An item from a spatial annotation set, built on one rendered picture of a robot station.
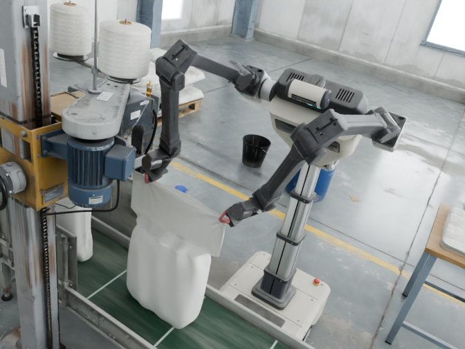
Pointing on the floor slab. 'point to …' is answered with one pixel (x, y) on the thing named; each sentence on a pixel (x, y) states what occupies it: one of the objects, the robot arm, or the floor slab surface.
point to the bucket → (254, 149)
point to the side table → (432, 248)
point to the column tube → (12, 23)
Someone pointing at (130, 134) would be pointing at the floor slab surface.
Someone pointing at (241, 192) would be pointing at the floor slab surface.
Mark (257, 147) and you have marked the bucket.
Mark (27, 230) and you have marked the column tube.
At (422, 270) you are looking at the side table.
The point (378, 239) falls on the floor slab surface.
